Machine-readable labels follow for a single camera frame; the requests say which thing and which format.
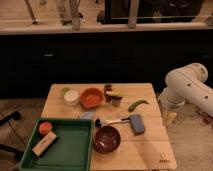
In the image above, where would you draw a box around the blue sponge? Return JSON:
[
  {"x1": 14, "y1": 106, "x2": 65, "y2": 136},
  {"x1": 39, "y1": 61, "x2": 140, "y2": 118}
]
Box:
[{"x1": 130, "y1": 114, "x2": 145, "y2": 135}]

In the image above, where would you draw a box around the dark red bowl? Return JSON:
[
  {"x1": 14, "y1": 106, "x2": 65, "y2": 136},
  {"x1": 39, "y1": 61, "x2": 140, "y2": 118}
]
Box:
[{"x1": 93, "y1": 126, "x2": 121, "y2": 154}]

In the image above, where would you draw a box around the dark brown can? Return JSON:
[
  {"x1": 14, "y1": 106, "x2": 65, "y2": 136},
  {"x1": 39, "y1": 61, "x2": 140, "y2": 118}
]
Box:
[{"x1": 104, "y1": 84, "x2": 112, "y2": 103}]

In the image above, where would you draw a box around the yellow banana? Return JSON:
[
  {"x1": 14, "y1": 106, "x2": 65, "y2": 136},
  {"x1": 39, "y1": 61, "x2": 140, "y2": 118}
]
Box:
[{"x1": 106, "y1": 91, "x2": 123, "y2": 98}]

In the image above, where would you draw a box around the green pepper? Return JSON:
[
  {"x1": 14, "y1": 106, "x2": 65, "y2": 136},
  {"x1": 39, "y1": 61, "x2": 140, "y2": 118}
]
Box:
[{"x1": 128, "y1": 100, "x2": 149, "y2": 112}]

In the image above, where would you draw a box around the small grey cup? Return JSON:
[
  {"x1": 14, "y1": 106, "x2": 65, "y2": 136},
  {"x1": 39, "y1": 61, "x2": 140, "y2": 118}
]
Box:
[{"x1": 112, "y1": 97, "x2": 122, "y2": 107}]

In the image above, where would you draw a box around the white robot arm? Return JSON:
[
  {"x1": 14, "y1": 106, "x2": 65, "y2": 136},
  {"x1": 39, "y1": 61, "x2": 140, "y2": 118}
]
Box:
[{"x1": 158, "y1": 63, "x2": 213, "y2": 126}]

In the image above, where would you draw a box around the white round container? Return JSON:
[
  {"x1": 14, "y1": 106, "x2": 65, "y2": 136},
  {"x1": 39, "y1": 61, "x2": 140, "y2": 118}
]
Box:
[{"x1": 64, "y1": 90, "x2": 80, "y2": 106}]

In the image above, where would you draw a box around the black stand leg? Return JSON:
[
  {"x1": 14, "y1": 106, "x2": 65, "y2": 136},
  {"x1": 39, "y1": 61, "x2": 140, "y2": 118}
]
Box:
[{"x1": 0, "y1": 111, "x2": 21, "y2": 126}]

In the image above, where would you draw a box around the wooden block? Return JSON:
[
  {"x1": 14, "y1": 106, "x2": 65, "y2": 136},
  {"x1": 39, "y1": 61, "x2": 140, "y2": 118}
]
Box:
[{"x1": 32, "y1": 131, "x2": 57, "y2": 156}]

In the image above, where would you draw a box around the light blue cloth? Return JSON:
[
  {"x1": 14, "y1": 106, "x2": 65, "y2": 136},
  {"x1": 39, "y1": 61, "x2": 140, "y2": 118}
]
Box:
[{"x1": 79, "y1": 111, "x2": 95, "y2": 119}]

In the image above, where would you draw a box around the orange ball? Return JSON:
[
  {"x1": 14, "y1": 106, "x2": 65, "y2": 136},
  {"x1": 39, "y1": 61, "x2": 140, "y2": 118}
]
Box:
[{"x1": 39, "y1": 122, "x2": 52, "y2": 135}]

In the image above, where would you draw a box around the green lid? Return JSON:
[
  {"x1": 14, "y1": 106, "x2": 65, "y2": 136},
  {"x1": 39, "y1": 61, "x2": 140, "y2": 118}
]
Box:
[{"x1": 60, "y1": 87, "x2": 70, "y2": 97}]

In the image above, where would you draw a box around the orange bowl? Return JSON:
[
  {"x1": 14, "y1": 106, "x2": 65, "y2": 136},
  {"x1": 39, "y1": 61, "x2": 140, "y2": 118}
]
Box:
[{"x1": 80, "y1": 88, "x2": 104, "y2": 109}]

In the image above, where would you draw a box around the green plastic tray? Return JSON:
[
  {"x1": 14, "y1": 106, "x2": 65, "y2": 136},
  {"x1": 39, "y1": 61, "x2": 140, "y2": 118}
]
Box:
[{"x1": 19, "y1": 118, "x2": 93, "y2": 171}]

